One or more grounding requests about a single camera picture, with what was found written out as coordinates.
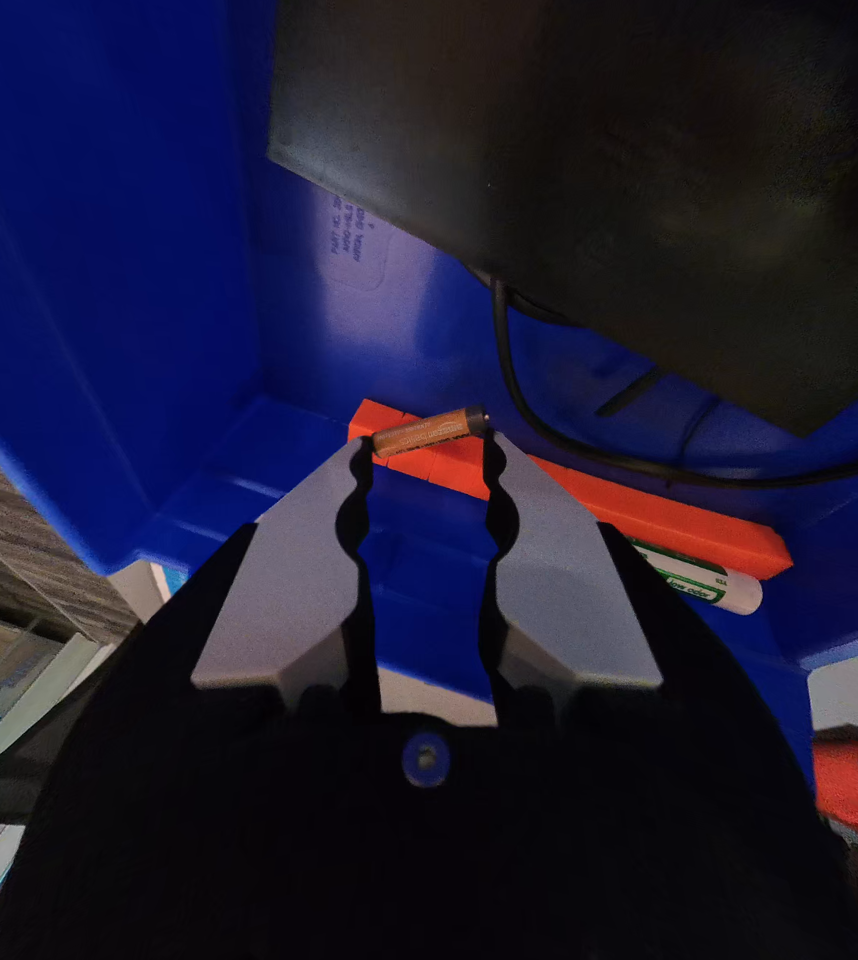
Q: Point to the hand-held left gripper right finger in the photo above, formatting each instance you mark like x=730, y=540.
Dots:
x=571, y=600

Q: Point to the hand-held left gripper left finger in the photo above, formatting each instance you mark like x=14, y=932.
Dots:
x=287, y=600

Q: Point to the small brown battery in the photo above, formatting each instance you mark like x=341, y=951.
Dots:
x=426, y=434

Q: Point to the blue plastic bin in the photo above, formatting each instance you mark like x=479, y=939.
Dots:
x=99, y=225

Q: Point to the green dry-erase marker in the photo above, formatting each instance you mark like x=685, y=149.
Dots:
x=706, y=582

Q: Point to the black fabric piece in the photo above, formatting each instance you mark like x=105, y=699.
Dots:
x=624, y=165

